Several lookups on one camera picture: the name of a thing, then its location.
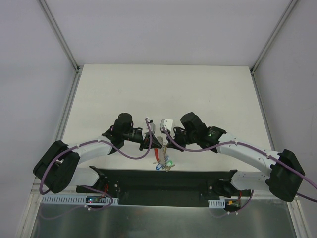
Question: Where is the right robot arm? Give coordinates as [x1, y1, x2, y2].
[160, 112, 305, 202]

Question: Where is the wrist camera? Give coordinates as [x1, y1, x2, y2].
[160, 119, 174, 133]
[143, 118, 156, 135]

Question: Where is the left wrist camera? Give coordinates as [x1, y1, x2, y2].
[143, 118, 156, 135]

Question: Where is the aluminium rail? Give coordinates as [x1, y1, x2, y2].
[250, 73, 275, 150]
[33, 68, 82, 195]

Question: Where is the right aluminium frame post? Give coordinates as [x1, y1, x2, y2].
[250, 0, 300, 75]

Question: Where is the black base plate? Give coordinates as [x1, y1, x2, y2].
[75, 167, 251, 206]

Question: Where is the right aluminium rail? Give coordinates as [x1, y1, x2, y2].
[250, 73, 275, 150]

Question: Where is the blue tagged key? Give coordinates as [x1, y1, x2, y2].
[155, 163, 163, 171]

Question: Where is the aluminium frame post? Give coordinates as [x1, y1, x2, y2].
[37, 0, 81, 72]
[250, 0, 300, 75]

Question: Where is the left aluminium rail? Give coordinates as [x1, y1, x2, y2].
[33, 68, 82, 195]

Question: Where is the green tagged key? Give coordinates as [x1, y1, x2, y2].
[165, 161, 175, 169]

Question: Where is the right white cable duct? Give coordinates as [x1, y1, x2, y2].
[208, 199, 226, 209]

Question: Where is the white cable duct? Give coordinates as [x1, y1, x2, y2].
[208, 199, 226, 209]
[42, 195, 119, 206]

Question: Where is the key holder with red handle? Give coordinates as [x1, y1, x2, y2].
[153, 149, 171, 172]

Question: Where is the left aluminium frame post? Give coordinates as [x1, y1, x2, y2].
[37, 0, 81, 72]

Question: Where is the left white cable duct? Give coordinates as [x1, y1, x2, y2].
[42, 195, 119, 206]

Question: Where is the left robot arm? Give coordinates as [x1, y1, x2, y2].
[33, 113, 163, 195]

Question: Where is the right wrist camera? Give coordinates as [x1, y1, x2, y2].
[160, 119, 174, 133]

